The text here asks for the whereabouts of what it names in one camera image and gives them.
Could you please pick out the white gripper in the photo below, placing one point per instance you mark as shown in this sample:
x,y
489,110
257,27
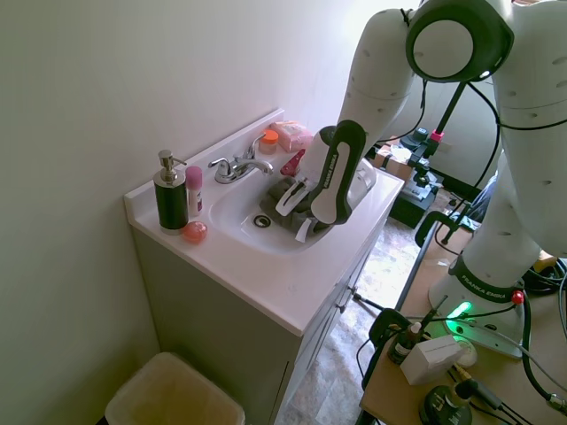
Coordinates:
x,y
289,201

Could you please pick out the dark grey towel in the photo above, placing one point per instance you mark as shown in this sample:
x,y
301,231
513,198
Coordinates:
x,y
272,195

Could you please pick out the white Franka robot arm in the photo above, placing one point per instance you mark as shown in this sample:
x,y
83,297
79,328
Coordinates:
x,y
509,212

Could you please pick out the chrome sink drain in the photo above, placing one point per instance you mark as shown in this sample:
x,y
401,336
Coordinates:
x,y
261,220

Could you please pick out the white vanity top with sink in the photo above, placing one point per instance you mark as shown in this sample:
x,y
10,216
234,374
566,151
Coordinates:
x,y
266,274

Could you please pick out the chrome faucet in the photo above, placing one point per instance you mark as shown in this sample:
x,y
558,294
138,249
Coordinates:
x,y
239,169

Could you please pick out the clear jar with orange lid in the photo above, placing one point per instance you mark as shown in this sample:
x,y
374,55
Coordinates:
x,y
268,142

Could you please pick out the pink wipes pack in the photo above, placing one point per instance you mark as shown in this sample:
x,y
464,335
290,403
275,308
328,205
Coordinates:
x,y
292,135

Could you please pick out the pink deodorant stick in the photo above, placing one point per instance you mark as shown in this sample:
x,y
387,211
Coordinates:
x,y
194,190

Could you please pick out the black chrome soap dispenser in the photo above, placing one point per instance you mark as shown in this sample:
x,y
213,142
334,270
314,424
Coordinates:
x,y
170,203

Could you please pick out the black case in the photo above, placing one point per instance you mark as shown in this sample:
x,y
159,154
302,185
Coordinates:
x,y
416,199

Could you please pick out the grey vanity cabinet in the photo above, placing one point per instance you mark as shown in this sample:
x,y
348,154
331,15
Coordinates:
x,y
212,319

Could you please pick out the dark grey device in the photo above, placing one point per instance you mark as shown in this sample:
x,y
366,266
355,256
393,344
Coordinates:
x,y
414,135

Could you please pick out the black C-clamp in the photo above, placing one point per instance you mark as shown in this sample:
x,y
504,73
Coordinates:
x,y
432,219
385,321

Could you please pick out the pink pole clamp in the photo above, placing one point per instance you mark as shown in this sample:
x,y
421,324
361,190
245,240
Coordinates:
x,y
438,136

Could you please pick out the dark dropper bottle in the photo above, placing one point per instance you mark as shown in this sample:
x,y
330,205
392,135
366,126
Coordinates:
x,y
401,347

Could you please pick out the white cardboard box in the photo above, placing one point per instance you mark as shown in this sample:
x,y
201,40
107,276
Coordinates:
x,y
429,358

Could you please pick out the wooden table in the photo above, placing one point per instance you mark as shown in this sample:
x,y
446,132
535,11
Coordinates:
x,y
398,389

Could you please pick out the beige trash bin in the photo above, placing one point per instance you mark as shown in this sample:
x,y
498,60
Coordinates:
x,y
173,394

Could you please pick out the white round disc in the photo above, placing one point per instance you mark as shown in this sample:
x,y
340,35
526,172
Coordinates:
x,y
468,352

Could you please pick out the red knob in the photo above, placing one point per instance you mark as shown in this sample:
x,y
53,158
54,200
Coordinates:
x,y
517,297

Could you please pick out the black round base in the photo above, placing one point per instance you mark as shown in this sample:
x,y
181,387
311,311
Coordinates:
x,y
443,405

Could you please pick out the red and black wrist camera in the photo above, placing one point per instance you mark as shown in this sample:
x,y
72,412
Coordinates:
x,y
292,164

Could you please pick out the black camera stand pole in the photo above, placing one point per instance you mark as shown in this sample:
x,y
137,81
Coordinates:
x,y
452,105

